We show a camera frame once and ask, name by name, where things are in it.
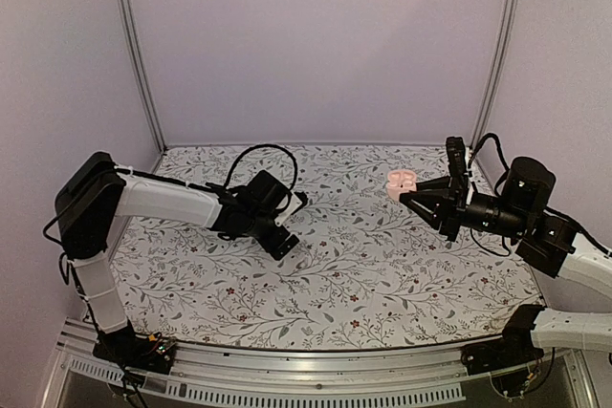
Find left aluminium corner post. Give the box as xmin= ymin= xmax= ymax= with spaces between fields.
xmin=117 ymin=0 xmax=167 ymax=154

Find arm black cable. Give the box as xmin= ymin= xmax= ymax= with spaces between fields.
xmin=224 ymin=142 xmax=300 ymax=189
xmin=468 ymin=133 xmax=511 ymax=180

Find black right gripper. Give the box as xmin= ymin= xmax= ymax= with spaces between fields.
xmin=401 ymin=175 xmax=530 ymax=242

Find aluminium corner post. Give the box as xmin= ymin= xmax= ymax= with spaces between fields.
xmin=470 ymin=0 xmax=519 ymax=146
xmin=117 ymin=0 xmax=167 ymax=154

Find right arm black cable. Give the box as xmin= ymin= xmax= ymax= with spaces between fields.
xmin=468 ymin=133 xmax=511 ymax=180

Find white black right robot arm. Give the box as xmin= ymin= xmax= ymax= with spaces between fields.
xmin=398 ymin=157 xmax=611 ymax=366

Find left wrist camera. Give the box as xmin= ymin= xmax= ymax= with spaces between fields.
xmin=273 ymin=191 xmax=308 ymax=226

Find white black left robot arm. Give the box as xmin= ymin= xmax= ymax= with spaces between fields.
xmin=43 ymin=152 xmax=307 ymax=364

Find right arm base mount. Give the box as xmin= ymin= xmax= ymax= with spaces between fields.
xmin=460 ymin=305 xmax=545 ymax=400

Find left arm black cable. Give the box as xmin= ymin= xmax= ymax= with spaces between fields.
xmin=224 ymin=142 xmax=300 ymax=189

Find right aluminium corner post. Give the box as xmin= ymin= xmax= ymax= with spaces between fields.
xmin=470 ymin=0 xmax=519 ymax=146

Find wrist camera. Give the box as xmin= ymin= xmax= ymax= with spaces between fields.
xmin=273 ymin=191 xmax=308 ymax=226
xmin=446 ymin=137 xmax=469 ymax=183

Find floral patterned table mat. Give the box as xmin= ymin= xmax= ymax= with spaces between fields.
xmin=112 ymin=145 xmax=542 ymax=350

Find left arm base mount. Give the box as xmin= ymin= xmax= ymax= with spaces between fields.
xmin=93 ymin=321 xmax=177 ymax=375

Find pink earbuds charging case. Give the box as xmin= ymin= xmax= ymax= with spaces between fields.
xmin=385 ymin=169 xmax=417 ymax=202

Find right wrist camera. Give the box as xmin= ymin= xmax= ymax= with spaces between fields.
xmin=446 ymin=137 xmax=469 ymax=183

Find aluminium front rail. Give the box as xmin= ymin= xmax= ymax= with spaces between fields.
xmin=40 ymin=319 xmax=602 ymax=407

